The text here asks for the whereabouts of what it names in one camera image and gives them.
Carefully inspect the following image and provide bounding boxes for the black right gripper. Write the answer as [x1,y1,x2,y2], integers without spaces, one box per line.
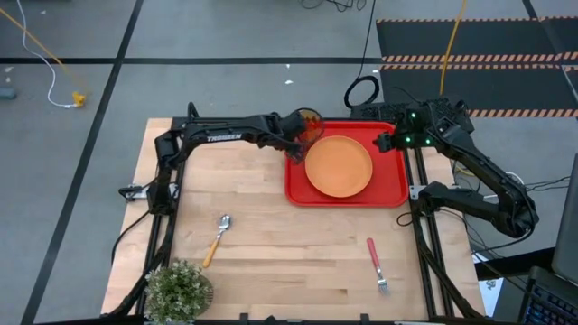
[374,107,437,153]

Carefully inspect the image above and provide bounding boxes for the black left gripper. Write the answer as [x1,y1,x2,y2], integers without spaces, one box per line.
[263,107,322,165]

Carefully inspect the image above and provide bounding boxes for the amber faceted plastic cup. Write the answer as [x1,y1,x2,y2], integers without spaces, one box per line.
[284,107,326,165]

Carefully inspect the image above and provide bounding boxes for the orange plastic plate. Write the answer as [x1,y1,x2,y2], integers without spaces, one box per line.
[303,135,375,200]

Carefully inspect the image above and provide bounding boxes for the metal fork with red handle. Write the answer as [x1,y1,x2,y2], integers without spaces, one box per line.
[366,237,391,297]

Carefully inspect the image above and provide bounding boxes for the metal spoon with yellow handle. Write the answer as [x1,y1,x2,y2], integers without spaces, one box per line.
[201,213,233,269]

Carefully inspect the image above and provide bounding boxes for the red plastic tray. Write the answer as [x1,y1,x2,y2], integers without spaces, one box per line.
[284,119,411,209]

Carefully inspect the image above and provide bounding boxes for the black striped-edge floor mat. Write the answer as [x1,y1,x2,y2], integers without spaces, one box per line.
[375,16,578,119]

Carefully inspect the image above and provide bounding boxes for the green plant in striped pot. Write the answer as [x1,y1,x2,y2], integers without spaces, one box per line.
[144,258,215,324]

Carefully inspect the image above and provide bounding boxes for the dark computer monitor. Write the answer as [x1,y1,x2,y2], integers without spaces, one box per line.
[551,152,578,286]

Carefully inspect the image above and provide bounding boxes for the black backlit keyboard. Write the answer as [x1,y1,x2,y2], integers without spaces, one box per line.
[517,265,578,325]

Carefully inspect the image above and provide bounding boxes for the black hanging cable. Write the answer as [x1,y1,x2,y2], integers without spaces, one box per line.
[343,0,382,110]

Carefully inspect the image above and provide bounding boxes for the yellow hanging cable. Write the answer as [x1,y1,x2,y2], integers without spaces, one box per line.
[439,0,469,97]

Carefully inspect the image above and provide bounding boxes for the tangled black floor cables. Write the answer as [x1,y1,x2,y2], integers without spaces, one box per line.
[299,0,368,14]

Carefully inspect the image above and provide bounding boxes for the black aluminium table frame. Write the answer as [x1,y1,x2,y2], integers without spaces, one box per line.
[100,101,487,325]

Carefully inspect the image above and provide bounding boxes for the white floor cable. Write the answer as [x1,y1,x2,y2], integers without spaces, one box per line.
[14,0,80,110]

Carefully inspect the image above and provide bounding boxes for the yellow floor cable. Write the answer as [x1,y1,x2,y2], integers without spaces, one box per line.
[0,5,88,98]

